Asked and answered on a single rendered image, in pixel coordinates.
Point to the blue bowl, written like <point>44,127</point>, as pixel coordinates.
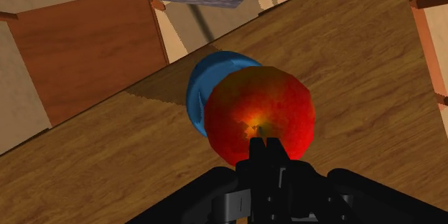
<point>204,79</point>

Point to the red apple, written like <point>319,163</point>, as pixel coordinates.
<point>259,104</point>

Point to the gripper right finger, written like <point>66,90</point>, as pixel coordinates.
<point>315,195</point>

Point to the light wooden chair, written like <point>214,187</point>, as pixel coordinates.
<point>428,48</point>

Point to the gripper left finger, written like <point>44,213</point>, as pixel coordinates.
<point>224,195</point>

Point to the brown wooden chair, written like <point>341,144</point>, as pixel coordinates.
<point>87,51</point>

